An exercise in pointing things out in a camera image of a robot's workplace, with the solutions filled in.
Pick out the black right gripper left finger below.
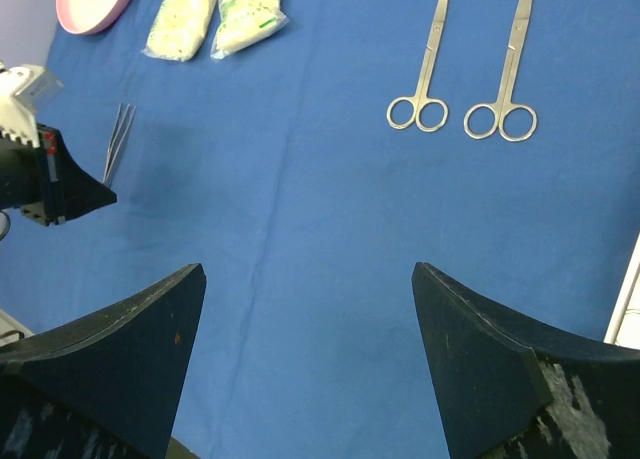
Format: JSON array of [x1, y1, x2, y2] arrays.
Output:
[[1, 264, 206, 458]]

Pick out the steel scissors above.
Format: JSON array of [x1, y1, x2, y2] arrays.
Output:
[[386, 0, 449, 133], [463, 0, 538, 142]]

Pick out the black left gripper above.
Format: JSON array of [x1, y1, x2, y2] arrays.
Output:
[[1, 123, 117, 226]]

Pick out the green gauze packet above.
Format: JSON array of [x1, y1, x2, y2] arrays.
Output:
[[210, 0, 289, 60], [142, 0, 216, 62]]

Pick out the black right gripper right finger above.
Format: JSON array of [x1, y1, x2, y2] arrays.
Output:
[[412, 263, 639, 458]]

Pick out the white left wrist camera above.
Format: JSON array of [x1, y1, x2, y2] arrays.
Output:
[[1, 63, 63, 149]]

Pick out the pink plastic plate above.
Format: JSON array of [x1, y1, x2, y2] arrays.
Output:
[[56, 0, 131, 35]]

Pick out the steel tweezers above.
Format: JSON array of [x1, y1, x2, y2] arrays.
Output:
[[103, 103, 136, 187]]

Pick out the blue surgical drape cloth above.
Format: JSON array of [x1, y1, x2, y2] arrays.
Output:
[[1, 0, 639, 458]]

